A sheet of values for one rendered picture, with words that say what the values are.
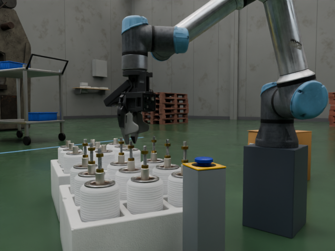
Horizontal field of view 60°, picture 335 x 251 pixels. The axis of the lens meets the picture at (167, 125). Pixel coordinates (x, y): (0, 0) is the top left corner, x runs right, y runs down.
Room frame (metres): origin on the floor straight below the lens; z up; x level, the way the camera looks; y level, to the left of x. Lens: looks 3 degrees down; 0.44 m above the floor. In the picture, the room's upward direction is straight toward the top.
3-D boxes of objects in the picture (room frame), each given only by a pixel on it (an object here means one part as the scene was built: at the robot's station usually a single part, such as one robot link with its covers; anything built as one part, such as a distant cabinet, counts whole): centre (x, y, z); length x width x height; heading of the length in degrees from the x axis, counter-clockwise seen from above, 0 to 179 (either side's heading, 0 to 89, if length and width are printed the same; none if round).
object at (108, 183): (0.71, 0.17, 0.25); 0.08 x 0.08 x 0.01
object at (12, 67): (3.86, 1.91, 0.53); 1.14 x 0.66 x 1.07; 57
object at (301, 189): (1.08, -0.41, 0.15); 0.18 x 0.18 x 0.30; 51
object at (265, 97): (1.07, -0.41, 0.47); 0.13 x 0.12 x 0.14; 10
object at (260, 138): (1.08, -0.41, 0.35); 0.15 x 0.15 x 0.10
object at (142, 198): (0.76, 0.06, 0.16); 0.10 x 0.10 x 0.18
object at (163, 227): (0.86, 0.11, 0.09); 0.39 x 0.39 x 0.18; 24
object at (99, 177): (0.71, 0.17, 0.26); 0.02 x 0.02 x 0.03
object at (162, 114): (8.60, 0.05, 0.44); 1.26 x 0.85 x 0.88; 140
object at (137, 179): (0.76, 0.06, 0.25); 0.08 x 0.08 x 0.01
